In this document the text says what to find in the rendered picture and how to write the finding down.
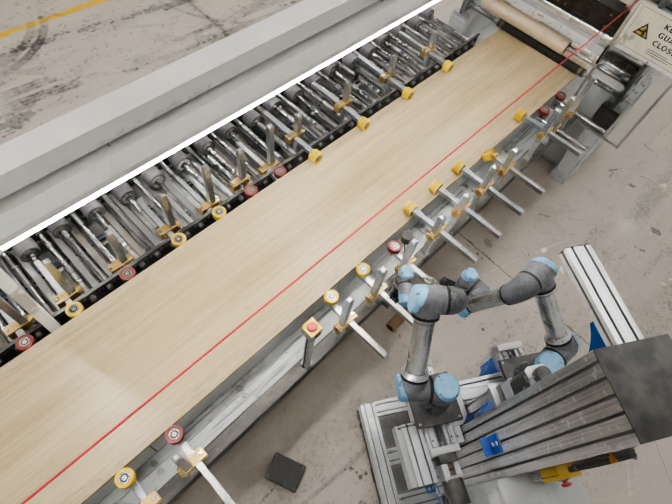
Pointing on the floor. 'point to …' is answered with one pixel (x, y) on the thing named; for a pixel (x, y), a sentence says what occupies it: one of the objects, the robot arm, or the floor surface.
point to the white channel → (153, 105)
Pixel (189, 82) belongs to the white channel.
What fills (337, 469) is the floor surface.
